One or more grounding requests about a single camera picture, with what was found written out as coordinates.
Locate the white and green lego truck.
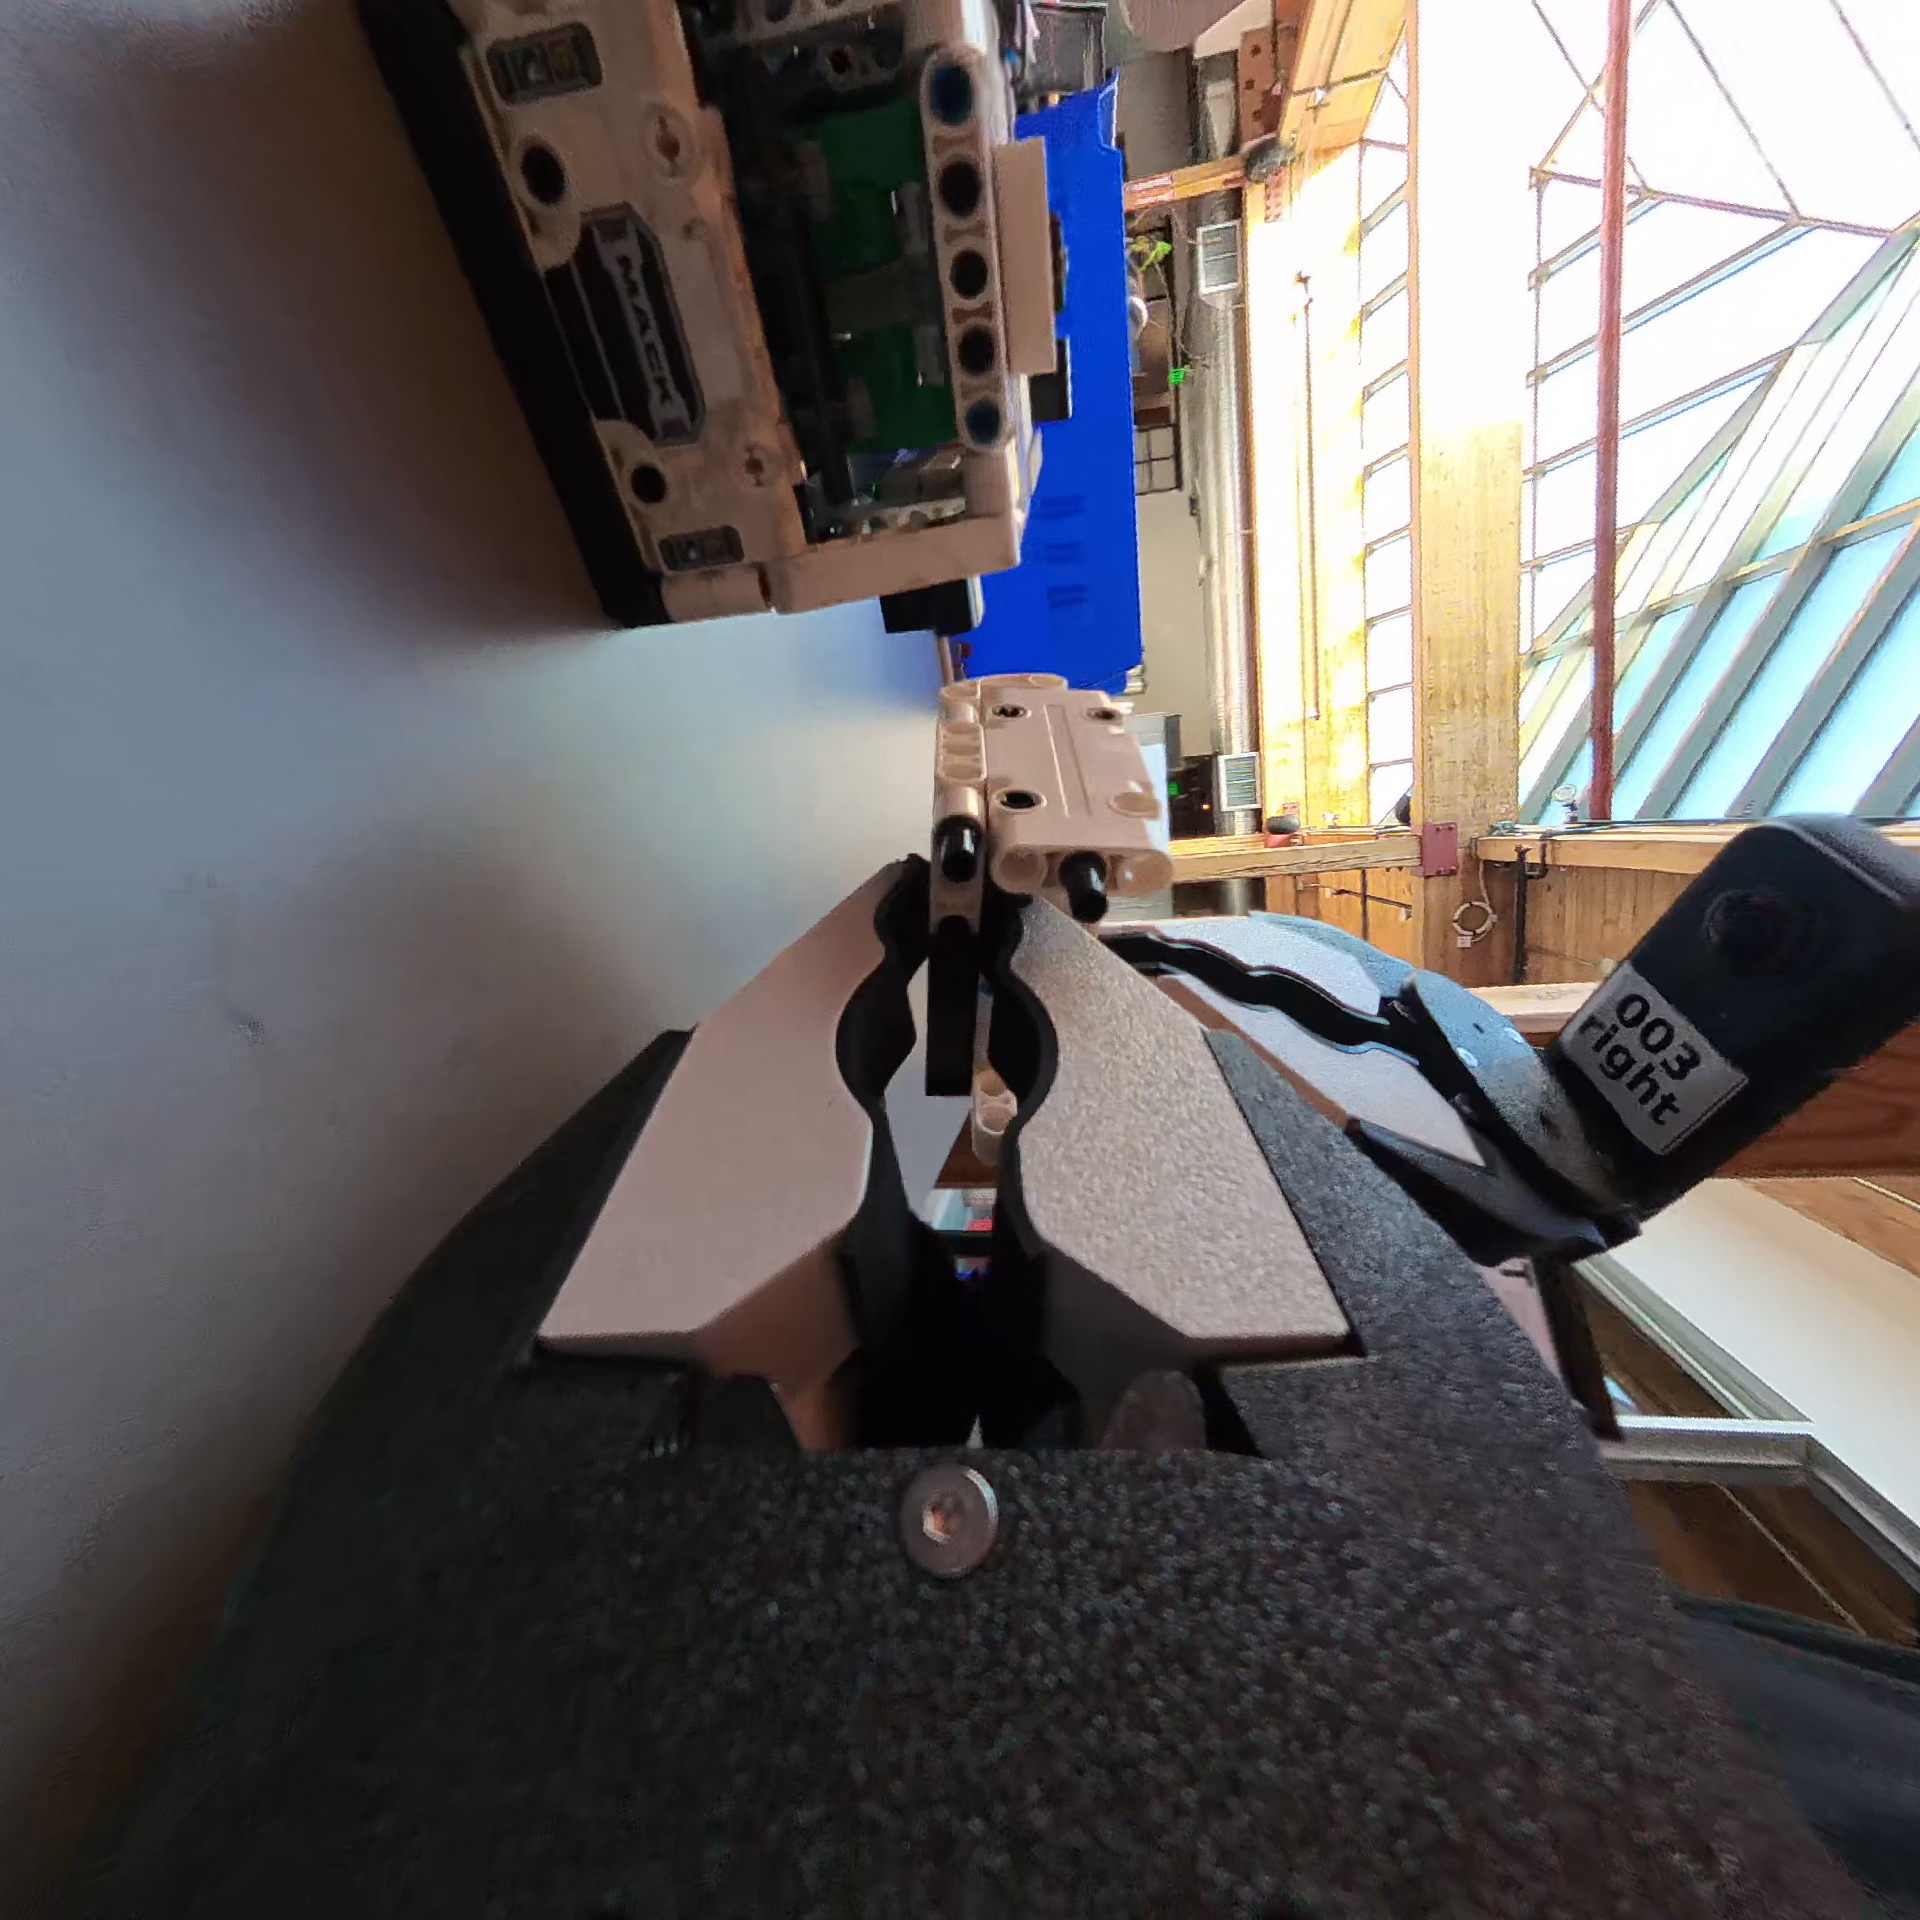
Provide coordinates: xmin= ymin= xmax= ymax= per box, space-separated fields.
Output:
xmin=360 ymin=0 xmax=1075 ymax=628

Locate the white lego sub-assembly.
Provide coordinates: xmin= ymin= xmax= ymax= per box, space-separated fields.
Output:
xmin=928 ymin=674 xmax=1176 ymax=1173

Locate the blue plastic bin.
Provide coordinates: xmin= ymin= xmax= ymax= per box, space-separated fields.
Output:
xmin=960 ymin=76 xmax=1145 ymax=699

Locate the wooden beam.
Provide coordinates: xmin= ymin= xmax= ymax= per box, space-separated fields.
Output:
xmin=1476 ymin=977 xmax=1920 ymax=1187

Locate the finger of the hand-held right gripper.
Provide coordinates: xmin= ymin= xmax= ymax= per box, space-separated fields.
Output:
xmin=1155 ymin=971 xmax=1496 ymax=1173
xmin=1103 ymin=910 xmax=1443 ymax=1052

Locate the red pipe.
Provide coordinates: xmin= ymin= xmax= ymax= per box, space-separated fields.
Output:
xmin=1587 ymin=0 xmax=1638 ymax=822

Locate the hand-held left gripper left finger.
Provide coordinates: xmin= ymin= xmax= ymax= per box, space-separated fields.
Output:
xmin=537 ymin=858 xmax=928 ymax=1453

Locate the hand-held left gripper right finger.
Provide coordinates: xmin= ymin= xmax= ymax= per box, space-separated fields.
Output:
xmin=978 ymin=891 xmax=1366 ymax=1449

